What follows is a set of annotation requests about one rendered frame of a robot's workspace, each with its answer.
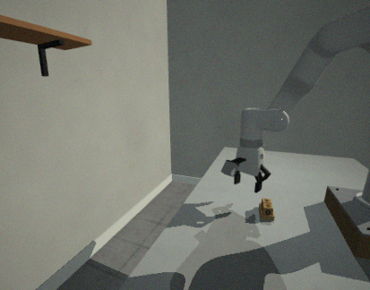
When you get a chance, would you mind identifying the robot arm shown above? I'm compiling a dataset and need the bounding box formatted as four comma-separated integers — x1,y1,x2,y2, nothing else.
221,6,370,208

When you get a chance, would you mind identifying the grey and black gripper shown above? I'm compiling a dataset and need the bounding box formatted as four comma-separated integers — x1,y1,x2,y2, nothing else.
234,145,271,193

